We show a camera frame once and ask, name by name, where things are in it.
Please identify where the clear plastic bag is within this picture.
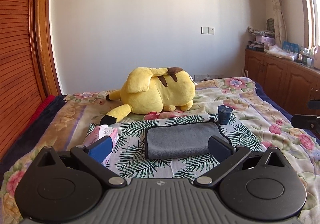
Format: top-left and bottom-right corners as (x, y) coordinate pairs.
(266, 45), (297, 61)

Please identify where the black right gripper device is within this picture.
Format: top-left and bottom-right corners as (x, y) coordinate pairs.
(291, 99), (320, 134)

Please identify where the blue picture box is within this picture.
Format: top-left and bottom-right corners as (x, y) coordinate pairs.
(282, 41), (300, 54)

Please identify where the stack of books and boxes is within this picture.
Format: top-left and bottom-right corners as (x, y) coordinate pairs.
(247, 27), (276, 52)

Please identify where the floral bed blanket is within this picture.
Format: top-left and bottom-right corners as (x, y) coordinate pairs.
(1, 78), (319, 223)

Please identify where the wooden low cabinet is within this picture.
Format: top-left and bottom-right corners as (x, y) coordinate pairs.
(244, 49), (319, 115)

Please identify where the white wall switch socket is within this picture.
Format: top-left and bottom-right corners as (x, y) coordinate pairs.
(201, 27), (215, 35)

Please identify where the grey folded towel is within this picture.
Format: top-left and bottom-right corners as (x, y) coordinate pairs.
(145, 121), (232, 160)

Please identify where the yellow Pikachu plush toy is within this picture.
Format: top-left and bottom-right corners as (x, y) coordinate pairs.
(100, 67), (196, 125)

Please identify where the pink tissue pack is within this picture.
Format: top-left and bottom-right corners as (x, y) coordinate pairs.
(82, 125), (119, 167)

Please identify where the dark navy blanket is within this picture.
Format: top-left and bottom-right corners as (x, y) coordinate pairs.
(1, 95), (66, 183)

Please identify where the dark blue cup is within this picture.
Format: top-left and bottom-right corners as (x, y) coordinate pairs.
(217, 105), (233, 125)

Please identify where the red blanket edge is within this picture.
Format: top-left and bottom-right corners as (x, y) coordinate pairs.
(25, 95), (55, 129)

